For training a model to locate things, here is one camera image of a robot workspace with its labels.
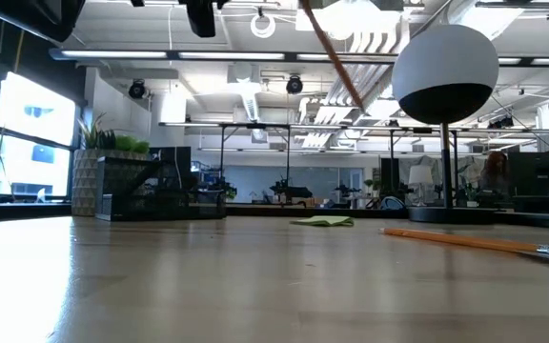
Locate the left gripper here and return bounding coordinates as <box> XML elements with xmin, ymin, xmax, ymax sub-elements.
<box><xmin>0</xmin><ymin>0</ymin><xmax>86</xmax><ymax>44</ymax></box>

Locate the orange pencil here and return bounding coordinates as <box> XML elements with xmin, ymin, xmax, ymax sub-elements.
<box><xmin>380</xmin><ymin>227</ymin><xmax>549</xmax><ymax>261</ymax></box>
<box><xmin>299</xmin><ymin>0</ymin><xmax>367</xmax><ymax>114</ymax></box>

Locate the black pen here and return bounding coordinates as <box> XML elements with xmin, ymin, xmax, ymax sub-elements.
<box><xmin>129</xmin><ymin>159</ymin><xmax>164</xmax><ymax>194</ymax></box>

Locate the yellow-green sticky note pad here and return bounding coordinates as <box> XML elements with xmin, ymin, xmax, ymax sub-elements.
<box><xmin>290</xmin><ymin>215</ymin><xmax>356</xmax><ymax>228</ymax></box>

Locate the black mesh desk organizer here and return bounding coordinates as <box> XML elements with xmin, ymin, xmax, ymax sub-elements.
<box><xmin>95</xmin><ymin>155</ymin><xmax>228</xmax><ymax>223</ymax></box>

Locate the round black ceiling fixture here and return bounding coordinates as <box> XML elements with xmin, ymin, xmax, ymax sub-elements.
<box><xmin>129</xmin><ymin>79</ymin><xmax>148</xmax><ymax>100</ymax></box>
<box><xmin>285</xmin><ymin>74</ymin><xmax>304</xmax><ymax>95</ymax></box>

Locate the small black monitor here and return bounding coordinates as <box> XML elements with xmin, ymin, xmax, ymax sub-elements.
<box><xmin>152</xmin><ymin>146</ymin><xmax>193</xmax><ymax>180</ymax></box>

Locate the potted plant white patterned pot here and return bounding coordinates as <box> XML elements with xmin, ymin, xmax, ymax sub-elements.
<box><xmin>71</xmin><ymin>112</ymin><xmax>152</xmax><ymax>218</ymax></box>

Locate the globe table lamp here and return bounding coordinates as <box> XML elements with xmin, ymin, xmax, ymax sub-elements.
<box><xmin>391</xmin><ymin>23</ymin><xmax>500</xmax><ymax>225</ymax></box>

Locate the arched dark chair back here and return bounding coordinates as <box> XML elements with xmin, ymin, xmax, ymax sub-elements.
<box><xmin>379</xmin><ymin>195</ymin><xmax>407</xmax><ymax>211</ymax></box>

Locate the small white table lamp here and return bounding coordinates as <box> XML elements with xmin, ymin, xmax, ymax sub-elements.
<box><xmin>407</xmin><ymin>165</ymin><xmax>434</xmax><ymax>207</ymax></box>

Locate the person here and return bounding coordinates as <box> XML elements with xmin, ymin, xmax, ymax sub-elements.
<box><xmin>478</xmin><ymin>151</ymin><xmax>512</xmax><ymax>192</ymax></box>

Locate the large black monitor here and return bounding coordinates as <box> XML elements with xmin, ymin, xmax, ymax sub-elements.
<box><xmin>507</xmin><ymin>151</ymin><xmax>549</xmax><ymax>196</ymax></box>

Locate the white coiled cable ring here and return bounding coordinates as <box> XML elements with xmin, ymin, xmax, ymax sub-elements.
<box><xmin>250</xmin><ymin>12</ymin><xmax>277</xmax><ymax>39</ymax></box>

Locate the white ceiling duct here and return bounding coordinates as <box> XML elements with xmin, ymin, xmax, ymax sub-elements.
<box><xmin>226</xmin><ymin>61</ymin><xmax>264</xmax><ymax>123</ymax></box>

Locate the black background workstation frame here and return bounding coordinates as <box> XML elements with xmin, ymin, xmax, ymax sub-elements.
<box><xmin>159</xmin><ymin>121</ymin><xmax>295</xmax><ymax>192</ymax></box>

